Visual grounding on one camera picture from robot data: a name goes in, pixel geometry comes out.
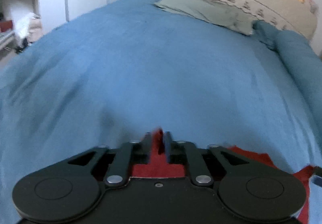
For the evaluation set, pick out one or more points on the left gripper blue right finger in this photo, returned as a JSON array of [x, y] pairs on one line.
[[187, 155]]

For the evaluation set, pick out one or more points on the blue bed sheet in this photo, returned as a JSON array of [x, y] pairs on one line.
[[122, 70]]

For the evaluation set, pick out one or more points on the white desk shelf unit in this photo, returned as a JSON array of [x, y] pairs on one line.
[[50, 13]]

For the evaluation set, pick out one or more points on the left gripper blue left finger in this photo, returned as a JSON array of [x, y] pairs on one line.
[[129, 154]]

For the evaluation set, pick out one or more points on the sage green pillow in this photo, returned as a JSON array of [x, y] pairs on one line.
[[214, 12]]

